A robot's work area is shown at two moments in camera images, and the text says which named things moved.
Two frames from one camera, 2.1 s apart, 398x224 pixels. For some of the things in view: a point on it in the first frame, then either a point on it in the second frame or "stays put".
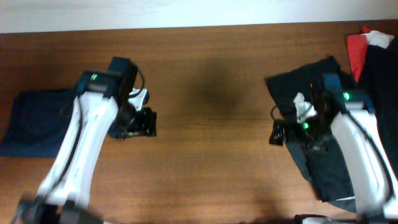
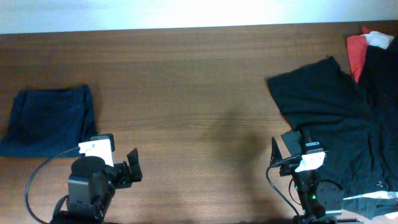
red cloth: (357, 45) stays put
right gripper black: (277, 129) -> (275, 155)
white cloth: (376, 37) stays put
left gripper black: (147, 126) -> (126, 178)
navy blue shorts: (39, 123) stays put
